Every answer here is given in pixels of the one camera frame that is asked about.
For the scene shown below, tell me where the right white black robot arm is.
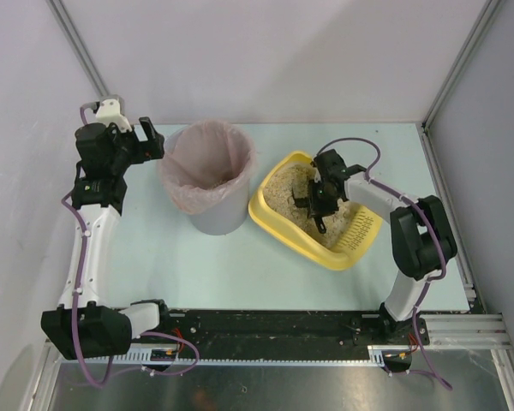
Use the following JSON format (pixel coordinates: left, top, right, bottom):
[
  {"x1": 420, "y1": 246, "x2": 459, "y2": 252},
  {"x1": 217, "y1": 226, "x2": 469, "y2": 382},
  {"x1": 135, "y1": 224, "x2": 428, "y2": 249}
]
[{"x1": 296, "y1": 149, "x2": 457, "y2": 332}]

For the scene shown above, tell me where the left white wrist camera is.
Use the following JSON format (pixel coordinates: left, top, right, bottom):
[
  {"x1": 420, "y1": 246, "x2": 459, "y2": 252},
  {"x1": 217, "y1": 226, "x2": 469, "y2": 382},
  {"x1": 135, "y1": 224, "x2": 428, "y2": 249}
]
[{"x1": 95, "y1": 95, "x2": 133, "y2": 133}]

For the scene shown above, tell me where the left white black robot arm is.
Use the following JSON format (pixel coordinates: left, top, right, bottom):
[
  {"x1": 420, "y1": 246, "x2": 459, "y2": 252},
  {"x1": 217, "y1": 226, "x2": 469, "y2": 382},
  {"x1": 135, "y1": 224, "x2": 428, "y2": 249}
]
[{"x1": 40, "y1": 117, "x2": 168, "y2": 360}]

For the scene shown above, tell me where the grey trash bin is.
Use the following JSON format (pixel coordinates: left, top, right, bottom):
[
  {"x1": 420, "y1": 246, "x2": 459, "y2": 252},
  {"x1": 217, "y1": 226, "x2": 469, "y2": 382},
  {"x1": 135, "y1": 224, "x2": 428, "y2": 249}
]
[{"x1": 185, "y1": 181, "x2": 250, "y2": 235}]

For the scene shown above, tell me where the yellow litter box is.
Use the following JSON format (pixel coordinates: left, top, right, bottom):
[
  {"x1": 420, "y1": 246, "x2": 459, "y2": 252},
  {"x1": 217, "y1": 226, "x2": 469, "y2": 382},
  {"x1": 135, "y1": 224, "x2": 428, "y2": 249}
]
[{"x1": 248, "y1": 151, "x2": 382, "y2": 271}]

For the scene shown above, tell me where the right aluminium frame post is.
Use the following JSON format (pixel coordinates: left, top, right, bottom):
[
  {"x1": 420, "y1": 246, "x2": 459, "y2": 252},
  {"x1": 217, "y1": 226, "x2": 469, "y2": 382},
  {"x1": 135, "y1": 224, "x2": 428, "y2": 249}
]
[{"x1": 421, "y1": 0, "x2": 505, "y2": 130}]

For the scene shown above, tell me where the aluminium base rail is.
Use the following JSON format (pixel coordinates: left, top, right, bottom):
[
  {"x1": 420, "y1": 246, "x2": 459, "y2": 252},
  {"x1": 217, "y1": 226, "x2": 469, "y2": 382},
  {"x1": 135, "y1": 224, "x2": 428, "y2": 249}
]
[{"x1": 422, "y1": 313, "x2": 511, "y2": 350}]

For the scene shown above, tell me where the left aluminium frame post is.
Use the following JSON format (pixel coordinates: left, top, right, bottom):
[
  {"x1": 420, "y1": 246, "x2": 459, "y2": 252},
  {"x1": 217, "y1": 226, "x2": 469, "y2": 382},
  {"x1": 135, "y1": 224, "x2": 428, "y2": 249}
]
[{"x1": 45, "y1": 0, "x2": 129, "y2": 132}]

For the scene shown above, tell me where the black slotted litter scoop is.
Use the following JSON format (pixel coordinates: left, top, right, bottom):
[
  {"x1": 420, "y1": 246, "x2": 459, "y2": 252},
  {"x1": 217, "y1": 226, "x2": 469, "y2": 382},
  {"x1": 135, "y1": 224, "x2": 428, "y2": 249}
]
[{"x1": 293, "y1": 190, "x2": 326, "y2": 234}]

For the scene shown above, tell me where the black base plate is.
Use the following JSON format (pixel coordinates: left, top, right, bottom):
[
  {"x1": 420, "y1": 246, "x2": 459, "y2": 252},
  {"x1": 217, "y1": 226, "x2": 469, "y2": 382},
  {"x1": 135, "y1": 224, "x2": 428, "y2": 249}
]
[{"x1": 153, "y1": 310, "x2": 430, "y2": 362}]

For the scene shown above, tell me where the aluminium frame post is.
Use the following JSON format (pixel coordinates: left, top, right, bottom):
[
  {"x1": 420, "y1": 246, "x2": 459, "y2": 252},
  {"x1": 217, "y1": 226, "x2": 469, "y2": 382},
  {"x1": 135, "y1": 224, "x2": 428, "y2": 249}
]
[
  {"x1": 421, "y1": 0, "x2": 505, "y2": 130},
  {"x1": 45, "y1": 0, "x2": 129, "y2": 132}
]

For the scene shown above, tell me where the pink plastic bin liner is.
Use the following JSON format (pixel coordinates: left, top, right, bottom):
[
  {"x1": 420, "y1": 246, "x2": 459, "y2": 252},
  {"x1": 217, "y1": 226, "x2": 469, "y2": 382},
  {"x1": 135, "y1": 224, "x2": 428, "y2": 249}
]
[{"x1": 158, "y1": 120, "x2": 257, "y2": 215}]

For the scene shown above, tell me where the beige cat litter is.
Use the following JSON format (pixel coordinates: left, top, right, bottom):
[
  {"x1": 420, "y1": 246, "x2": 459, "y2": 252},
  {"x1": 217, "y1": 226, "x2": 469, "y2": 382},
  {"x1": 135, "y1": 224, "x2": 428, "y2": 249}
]
[{"x1": 263, "y1": 163, "x2": 359, "y2": 249}]

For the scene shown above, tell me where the grey slotted cable duct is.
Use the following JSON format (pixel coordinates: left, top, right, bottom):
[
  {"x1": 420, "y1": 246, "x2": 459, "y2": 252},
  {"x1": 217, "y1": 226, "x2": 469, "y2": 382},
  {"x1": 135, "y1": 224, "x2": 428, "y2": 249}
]
[{"x1": 123, "y1": 345, "x2": 406, "y2": 366}]

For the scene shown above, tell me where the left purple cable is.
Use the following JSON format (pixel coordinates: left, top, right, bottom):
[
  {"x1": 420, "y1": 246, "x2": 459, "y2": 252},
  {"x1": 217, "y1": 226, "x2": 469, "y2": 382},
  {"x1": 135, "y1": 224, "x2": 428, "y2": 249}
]
[{"x1": 59, "y1": 102, "x2": 115, "y2": 389}]

